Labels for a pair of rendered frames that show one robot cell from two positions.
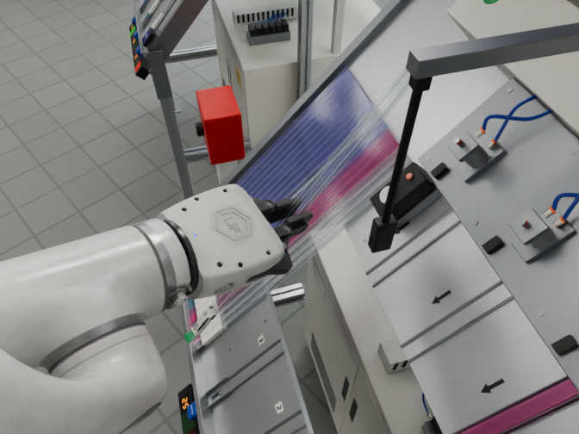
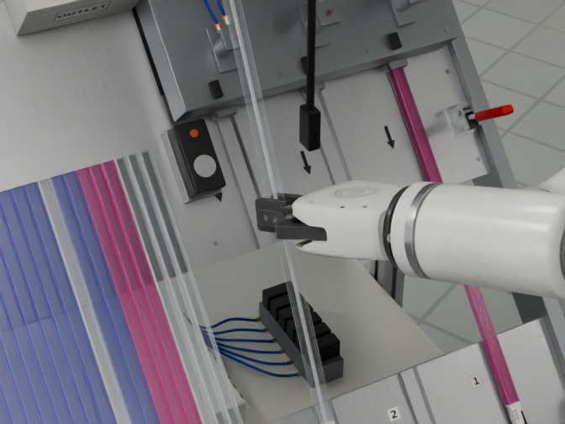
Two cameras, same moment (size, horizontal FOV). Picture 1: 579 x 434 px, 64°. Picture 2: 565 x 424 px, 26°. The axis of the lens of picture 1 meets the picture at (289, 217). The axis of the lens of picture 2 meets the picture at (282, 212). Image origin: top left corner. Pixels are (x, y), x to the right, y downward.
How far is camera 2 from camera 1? 1.10 m
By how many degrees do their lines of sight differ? 69
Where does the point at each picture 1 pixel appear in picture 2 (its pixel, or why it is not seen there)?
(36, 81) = not seen: outside the picture
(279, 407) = (393, 413)
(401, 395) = (274, 410)
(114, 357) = (548, 184)
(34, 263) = (515, 201)
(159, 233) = (422, 186)
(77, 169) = not seen: outside the picture
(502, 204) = (271, 45)
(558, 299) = (360, 34)
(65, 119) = not seen: outside the picture
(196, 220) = (373, 199)
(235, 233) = (365, 190)
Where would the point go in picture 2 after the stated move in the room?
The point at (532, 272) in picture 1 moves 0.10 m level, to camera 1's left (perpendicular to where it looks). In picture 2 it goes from (336, 45) to (359, 92)
